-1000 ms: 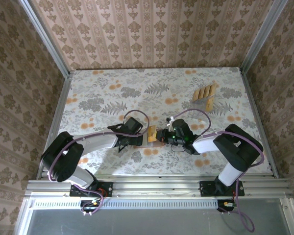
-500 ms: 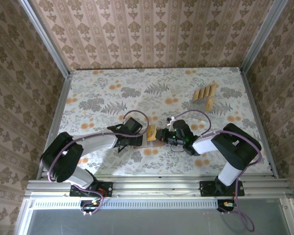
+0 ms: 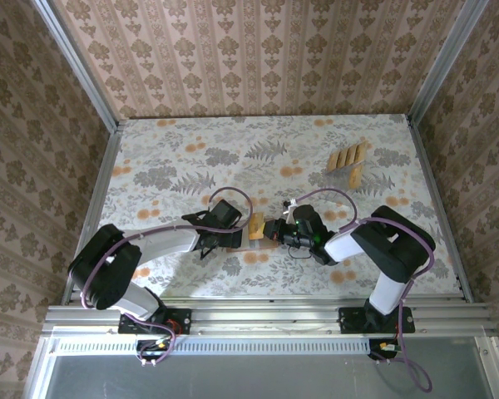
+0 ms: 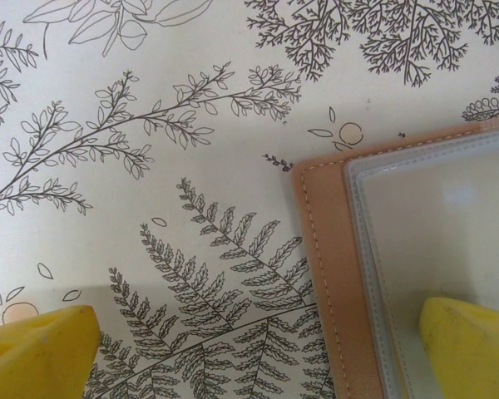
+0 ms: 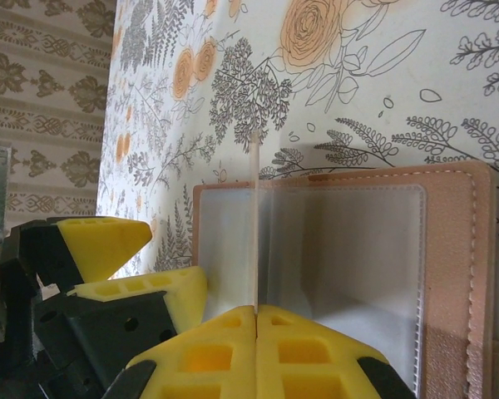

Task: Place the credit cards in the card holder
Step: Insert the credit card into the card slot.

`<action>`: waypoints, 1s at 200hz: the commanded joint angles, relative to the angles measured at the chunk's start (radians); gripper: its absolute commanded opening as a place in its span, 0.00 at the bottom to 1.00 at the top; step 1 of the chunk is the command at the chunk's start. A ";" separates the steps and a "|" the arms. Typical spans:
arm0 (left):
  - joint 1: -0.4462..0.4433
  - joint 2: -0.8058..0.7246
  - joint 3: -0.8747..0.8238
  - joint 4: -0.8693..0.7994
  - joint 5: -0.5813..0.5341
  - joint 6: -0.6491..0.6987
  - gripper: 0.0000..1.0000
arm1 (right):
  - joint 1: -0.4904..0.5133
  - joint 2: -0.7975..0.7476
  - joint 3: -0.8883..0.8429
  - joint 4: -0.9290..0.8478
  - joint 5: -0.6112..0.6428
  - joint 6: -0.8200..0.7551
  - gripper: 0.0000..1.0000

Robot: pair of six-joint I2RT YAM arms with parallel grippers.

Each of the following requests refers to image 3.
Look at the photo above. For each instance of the wooden block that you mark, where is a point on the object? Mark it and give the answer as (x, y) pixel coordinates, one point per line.
(256, 226)

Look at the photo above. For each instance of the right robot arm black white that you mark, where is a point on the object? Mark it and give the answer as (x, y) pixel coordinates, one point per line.
(343, 247)

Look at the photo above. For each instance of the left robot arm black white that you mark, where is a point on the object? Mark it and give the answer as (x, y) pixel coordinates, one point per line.
(166, 245)

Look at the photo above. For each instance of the floral patterned table cover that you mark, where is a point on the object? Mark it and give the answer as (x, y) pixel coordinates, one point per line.
(233, 145)

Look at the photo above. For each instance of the grey metal sheet panel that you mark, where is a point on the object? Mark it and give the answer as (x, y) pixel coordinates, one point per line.
(253, 378)

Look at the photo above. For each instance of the wide aluminium base rail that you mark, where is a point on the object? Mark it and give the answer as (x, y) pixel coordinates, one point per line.
(266, 318)

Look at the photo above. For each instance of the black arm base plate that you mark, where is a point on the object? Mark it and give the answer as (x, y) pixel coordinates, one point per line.
(349, 322)
(183, 318)

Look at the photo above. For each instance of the aluminium table side rail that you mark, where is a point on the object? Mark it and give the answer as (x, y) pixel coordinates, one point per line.
(434, 187)
(105, 174)

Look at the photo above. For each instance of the black connector bracket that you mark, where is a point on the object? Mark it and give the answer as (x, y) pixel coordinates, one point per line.
(147, 351)
(376, 355)

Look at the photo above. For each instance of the aluminium frame corner post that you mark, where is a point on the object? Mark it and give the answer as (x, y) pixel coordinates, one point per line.
(80, 66)
(445, 62)

